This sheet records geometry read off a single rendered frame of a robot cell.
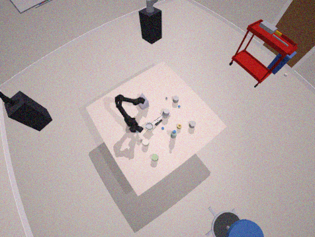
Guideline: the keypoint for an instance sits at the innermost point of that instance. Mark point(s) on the beige cylinder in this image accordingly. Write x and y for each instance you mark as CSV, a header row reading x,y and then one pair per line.
x,y
145,142

